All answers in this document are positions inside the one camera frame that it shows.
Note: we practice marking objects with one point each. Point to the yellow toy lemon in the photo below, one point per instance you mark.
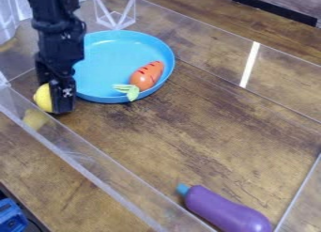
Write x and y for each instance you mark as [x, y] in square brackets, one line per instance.
[42, 97]

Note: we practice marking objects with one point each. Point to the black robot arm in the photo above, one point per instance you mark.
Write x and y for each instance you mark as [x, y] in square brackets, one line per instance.
[61, 32]

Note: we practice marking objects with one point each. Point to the orange toy carrot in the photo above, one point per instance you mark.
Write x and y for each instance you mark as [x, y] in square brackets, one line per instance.
[142, 80]

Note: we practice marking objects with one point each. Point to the clear acrylic enclosure wall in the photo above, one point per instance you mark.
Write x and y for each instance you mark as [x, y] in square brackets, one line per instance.
[233, 124]

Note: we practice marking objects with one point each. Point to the blue object at corner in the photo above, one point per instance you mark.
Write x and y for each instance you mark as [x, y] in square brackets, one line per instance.
[13, 218]

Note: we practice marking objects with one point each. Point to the blue round plastic tray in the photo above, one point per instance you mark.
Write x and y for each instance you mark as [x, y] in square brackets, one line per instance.
[116, 54]

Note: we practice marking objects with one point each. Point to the purple toy eggplant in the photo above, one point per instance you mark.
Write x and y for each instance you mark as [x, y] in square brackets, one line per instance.
[229, 216]

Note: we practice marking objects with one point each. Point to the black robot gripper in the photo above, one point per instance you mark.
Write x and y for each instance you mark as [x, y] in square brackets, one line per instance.
[61, 50]

